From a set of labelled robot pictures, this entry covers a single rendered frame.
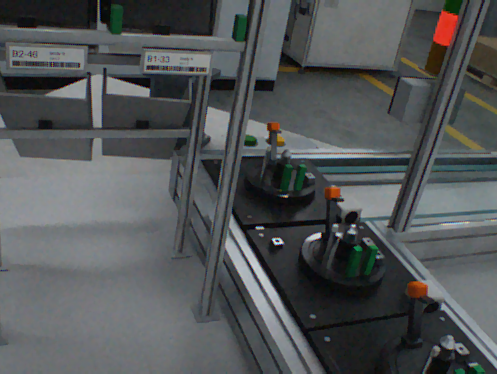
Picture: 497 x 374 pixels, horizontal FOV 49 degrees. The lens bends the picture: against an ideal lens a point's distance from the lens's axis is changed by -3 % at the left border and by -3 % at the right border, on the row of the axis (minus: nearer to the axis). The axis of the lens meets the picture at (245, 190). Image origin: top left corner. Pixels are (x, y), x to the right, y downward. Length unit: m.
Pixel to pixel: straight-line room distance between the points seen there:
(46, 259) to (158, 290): 0.21
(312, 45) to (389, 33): 0.87
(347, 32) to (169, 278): 4.65
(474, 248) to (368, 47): 4.53
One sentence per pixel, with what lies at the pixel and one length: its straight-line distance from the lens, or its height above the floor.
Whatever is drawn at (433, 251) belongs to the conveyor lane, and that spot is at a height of 0.91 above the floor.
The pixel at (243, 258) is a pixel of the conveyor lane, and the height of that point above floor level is 0.95.
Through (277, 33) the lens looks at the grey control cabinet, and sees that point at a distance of 4.48.
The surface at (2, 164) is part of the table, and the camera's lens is 1.32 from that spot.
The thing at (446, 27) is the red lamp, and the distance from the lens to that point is 0.97.
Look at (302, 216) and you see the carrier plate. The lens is 1.01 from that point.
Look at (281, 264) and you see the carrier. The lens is 0.88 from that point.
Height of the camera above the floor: 1.48
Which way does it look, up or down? 29 degrees down
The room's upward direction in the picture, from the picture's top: 11 degrees clockwise
